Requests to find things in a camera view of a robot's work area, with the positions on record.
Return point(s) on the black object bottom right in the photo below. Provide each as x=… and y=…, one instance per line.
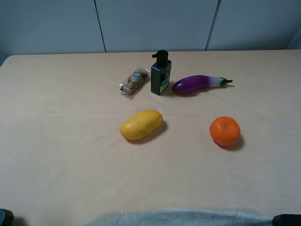
x=287, y=220

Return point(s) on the black object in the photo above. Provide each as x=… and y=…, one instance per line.
x=6, y=217
x=287, y=220

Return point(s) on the dark green pump bottle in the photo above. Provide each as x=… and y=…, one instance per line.
x=160, y=72

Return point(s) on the orange tomato-shaped fruit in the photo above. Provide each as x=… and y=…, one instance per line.
x=225, y=131

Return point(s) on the purple toy eggplant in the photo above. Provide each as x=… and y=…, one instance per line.
x=197, y=82

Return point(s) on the yellow mango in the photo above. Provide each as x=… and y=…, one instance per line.
x=141, y=124

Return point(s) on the grey foam sheet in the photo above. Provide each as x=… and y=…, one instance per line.
x=182, y=217

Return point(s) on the black object bottom left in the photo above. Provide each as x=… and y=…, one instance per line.
x=6, y=217

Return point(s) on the clear wrapped snack pack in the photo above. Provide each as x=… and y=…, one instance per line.
x=132, y=83

